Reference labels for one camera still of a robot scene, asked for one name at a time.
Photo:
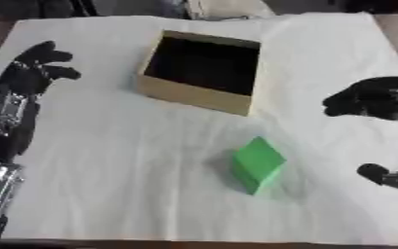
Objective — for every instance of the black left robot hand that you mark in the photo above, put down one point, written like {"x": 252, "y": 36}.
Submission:
{"x": 20, "y": 81}

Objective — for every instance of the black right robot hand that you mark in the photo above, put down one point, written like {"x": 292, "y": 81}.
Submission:
{"x": 378, "y": 97}

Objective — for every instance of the tan cardboard box black inside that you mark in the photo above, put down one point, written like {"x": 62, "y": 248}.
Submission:
{"x": 202, "y": 73}

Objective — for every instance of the green block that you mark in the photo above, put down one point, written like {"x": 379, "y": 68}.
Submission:
{"x": 257, "y": 165}

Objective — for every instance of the pale object beyond table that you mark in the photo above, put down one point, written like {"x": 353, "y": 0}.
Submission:
{"x": 224, "y": 8}

